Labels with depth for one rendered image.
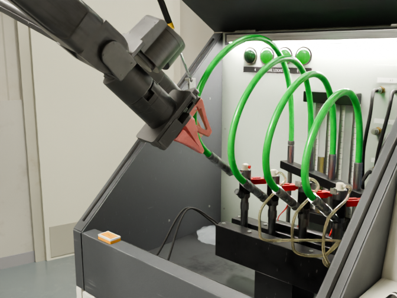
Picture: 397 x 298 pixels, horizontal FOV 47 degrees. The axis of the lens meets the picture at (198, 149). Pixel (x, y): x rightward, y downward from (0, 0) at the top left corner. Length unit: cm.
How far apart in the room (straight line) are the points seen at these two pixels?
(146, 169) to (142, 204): 10
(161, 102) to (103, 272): 58
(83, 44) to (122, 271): 62
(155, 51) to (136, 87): 6
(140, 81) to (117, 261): 53
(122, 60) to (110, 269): 62
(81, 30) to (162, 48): 14
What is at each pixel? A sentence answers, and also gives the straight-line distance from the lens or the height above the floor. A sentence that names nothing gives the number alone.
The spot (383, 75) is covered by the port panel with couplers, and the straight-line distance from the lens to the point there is 121.
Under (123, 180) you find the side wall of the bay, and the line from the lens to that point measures 124.
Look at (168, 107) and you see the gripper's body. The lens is 71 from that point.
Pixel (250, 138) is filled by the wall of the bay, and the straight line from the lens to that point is 143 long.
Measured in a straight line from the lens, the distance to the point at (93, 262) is 119.
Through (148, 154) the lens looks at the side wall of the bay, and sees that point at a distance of 129.
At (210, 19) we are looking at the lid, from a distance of 147.
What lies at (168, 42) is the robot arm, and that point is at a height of 140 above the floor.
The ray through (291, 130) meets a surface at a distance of 124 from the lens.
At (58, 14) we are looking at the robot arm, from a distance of 60.
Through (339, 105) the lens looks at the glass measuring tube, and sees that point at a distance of 124.
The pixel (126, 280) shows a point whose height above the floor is 88.
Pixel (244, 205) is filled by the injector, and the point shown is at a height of 103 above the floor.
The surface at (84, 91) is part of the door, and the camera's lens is 320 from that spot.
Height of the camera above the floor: 139
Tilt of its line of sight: 12 degrees down
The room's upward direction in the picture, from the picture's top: straight up
